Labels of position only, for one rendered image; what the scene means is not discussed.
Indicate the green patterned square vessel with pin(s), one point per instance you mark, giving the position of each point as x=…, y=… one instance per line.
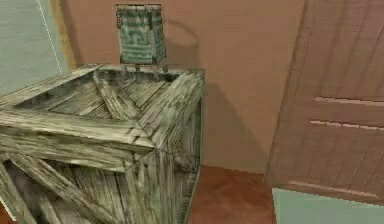
x=141, y=36

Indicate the weathered grey wooden crate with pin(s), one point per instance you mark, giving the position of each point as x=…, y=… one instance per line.
x=100, y=126

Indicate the brown wooden room door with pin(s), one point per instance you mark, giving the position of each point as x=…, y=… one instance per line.
x=333, y=100

